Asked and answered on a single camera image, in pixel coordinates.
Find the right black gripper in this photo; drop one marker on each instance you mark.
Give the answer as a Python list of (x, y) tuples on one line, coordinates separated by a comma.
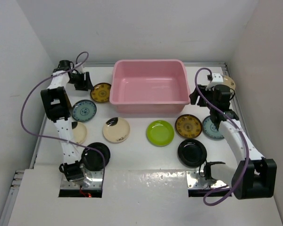
[(200, 91)]

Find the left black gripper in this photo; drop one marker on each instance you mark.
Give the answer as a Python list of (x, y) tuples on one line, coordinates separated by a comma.
[(85, 84)]

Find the yellow patterned plate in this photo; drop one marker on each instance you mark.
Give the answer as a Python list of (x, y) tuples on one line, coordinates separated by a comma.
[(188, 126), (101, 92)]

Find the blue patterned plate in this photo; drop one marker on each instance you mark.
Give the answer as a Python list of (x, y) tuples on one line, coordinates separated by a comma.
[(210, 130), (83, 110)]

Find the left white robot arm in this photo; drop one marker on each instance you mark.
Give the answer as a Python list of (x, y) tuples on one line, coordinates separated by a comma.
[(58, 109)]

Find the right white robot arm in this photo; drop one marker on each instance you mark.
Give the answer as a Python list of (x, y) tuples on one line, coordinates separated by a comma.
[(255, 175)]

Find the pink plastic bin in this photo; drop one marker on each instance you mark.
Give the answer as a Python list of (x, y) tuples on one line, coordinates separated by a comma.
[(149, 86)]

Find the cream floral plate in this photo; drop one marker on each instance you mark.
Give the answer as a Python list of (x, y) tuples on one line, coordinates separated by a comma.
[(229, 82)]

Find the cream plate far left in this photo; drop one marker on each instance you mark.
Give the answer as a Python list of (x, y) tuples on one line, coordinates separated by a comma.
[(79, 132)]

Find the cream plate with black brushstroke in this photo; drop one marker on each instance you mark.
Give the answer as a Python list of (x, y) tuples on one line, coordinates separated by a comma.
[(116, 130)]

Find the black plate right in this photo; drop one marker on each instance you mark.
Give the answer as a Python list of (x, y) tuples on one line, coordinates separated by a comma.
[(191, 153)]

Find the green plate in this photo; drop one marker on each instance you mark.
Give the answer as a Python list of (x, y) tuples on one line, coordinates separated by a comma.
[(160, 133)]

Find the black plate left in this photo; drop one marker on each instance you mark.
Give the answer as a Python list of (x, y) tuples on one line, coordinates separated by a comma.
[(92, 160)]

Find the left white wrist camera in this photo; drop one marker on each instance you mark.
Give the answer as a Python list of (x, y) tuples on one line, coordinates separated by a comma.
[(78, 67)]

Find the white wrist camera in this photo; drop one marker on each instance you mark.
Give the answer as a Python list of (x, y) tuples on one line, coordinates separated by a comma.
[(78, 67), (214, 79)]

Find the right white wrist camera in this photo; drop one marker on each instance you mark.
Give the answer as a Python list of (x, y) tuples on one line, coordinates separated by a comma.
[(214, 79)]

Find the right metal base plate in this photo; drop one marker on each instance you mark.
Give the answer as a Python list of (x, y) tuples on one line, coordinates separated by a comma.
[(196, 182)]

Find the metal base plate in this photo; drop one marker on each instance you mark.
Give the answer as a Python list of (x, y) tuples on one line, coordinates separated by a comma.
[(196, 182), (92, 181)]

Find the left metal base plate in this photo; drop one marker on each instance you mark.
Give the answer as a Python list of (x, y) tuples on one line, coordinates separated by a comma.
[(92, 181)]

